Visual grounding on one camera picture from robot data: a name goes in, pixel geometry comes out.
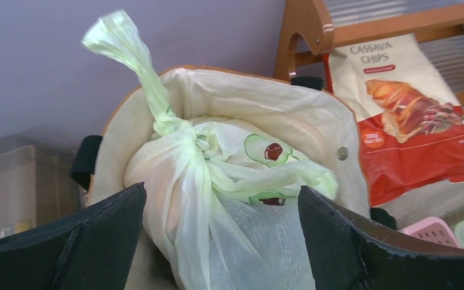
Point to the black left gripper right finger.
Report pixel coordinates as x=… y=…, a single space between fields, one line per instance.
x=360 y=248

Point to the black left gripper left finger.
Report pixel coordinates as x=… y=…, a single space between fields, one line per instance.
x=90 y=249

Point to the green plastic grocery bag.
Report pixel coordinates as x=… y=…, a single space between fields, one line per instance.
x=222 y=181

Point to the pink plastic basket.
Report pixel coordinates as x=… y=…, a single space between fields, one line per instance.
x=432 y=229

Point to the translucent storage box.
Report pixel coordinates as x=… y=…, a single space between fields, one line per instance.
x=35 y=189

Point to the cassava chips bag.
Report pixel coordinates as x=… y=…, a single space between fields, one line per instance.
x=410 y=123

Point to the wooden rack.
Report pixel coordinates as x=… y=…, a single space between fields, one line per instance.
x=312 y=29

